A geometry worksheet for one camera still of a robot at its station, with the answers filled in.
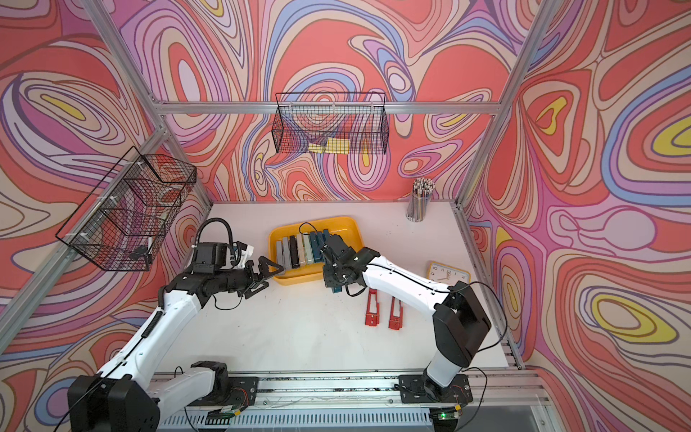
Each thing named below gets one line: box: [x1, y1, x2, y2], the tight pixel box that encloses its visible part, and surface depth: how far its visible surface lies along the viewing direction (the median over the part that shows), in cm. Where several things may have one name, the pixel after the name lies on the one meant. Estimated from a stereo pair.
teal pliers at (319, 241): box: [315, 231, 325, 255], surface depth 106 cm
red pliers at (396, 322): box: [388, 296, 404, 331], surface depth 88 cm
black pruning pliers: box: [289, 234, 300, 270], surface depth 101 cm
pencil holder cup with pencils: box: [405, 177, 436, 223], surface depth 105 cm
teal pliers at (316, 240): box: [309, 231, 324, 263], surface depth 104 cm
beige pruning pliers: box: [296, 234, 306, 267], surface depth 101 cm
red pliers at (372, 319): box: [365, 288, 380, 327], surface depth 88 cm
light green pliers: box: [302, 232, 315, 265], surface depth 103 cm
